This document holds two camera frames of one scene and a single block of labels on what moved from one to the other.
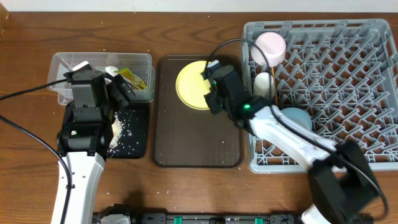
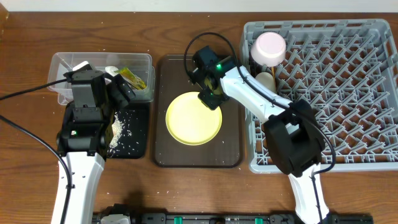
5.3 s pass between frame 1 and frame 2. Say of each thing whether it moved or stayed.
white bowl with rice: stayed
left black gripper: stayed
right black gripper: moved
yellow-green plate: moved
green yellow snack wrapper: stayed
